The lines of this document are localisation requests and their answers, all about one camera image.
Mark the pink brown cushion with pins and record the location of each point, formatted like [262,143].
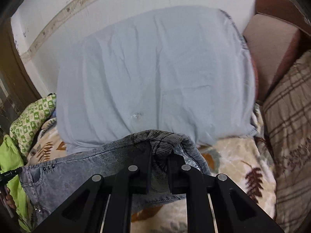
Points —
[275,36]

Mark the bright green cloth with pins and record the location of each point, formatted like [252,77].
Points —
[10,160]

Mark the light blue pillow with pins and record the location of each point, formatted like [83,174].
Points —
[183,69]

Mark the green patterned cloth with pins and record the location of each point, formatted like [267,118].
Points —
[25,127]

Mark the brown striped pillow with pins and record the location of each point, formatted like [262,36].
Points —
[287,118]

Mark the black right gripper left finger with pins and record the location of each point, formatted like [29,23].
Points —
[103,204]

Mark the grey denim pants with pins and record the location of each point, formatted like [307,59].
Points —
[49,184]

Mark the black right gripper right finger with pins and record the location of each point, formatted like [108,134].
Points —
[216,204]

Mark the cream leaf-print blanket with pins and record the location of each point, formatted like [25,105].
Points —
[246,161]

